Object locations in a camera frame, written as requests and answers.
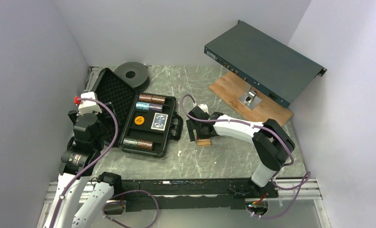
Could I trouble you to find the blue white poker chip stack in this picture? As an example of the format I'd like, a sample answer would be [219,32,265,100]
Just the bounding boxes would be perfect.
[135,102,150,110]

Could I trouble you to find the copper poker chip stack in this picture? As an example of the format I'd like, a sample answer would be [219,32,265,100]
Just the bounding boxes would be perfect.
[139,94,153,103]

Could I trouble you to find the grey-green poker chip stack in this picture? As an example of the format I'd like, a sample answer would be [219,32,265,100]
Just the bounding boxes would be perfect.
[123,138,139,148]

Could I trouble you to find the dark brown poker chip stack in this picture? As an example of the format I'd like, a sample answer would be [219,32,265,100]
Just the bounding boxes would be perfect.
[137,140,153,150]

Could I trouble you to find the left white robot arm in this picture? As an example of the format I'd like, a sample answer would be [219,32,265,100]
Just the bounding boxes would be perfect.
[43,108,124,228]

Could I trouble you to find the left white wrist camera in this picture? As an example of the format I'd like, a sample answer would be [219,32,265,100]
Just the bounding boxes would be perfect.
[74,92,102,115]

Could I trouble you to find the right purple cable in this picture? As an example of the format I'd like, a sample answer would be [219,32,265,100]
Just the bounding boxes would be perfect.
[179,94,311,220]

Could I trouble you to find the orange dealer button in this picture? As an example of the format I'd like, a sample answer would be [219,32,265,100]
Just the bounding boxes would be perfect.
[134,115,145,125]

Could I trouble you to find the black filament spool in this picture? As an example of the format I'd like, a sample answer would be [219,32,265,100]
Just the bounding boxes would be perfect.
[114,62,150,93]

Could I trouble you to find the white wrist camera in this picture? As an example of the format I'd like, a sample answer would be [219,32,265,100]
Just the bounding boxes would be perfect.
[74,92,102,115]
[198,104,209,114]

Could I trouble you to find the red-brown poker chip stack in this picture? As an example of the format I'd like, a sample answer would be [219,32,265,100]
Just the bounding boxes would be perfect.
[151,95,166,105]

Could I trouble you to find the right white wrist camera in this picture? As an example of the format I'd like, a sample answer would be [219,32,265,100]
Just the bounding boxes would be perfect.
[198,104,209,114]

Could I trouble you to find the blue playing card deck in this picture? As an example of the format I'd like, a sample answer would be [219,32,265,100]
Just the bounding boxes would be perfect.
[151,113,168,131]

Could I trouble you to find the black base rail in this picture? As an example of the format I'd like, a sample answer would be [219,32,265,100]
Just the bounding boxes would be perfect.
[110,178,279,212]

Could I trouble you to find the purple poker chip stack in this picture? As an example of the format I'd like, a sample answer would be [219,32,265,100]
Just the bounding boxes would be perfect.
[149,103,163,112]

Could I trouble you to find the purple cable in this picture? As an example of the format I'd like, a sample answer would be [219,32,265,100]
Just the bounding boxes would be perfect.
[50,98,120,227]
[179,94,311,220]

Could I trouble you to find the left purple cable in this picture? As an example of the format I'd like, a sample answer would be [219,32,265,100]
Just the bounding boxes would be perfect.
[50,98,120,227]

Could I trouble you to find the wooden board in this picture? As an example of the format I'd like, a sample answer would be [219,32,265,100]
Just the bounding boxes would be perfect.
[209,72,293,126]

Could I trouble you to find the metal bracket stand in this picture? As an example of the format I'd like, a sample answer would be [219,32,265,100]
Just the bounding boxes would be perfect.
[238,90,262,110]

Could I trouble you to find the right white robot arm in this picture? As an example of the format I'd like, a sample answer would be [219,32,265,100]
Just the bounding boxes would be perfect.
[185,106,295,197]

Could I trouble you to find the red yellow card box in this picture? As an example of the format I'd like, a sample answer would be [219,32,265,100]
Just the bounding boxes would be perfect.
[196,139,211,147]

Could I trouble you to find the dark teal network switch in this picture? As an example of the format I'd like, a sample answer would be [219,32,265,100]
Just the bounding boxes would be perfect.
[204,20,327,108]

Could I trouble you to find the black poker set case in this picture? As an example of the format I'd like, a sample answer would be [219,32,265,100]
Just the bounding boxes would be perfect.
[92,68,183,158]

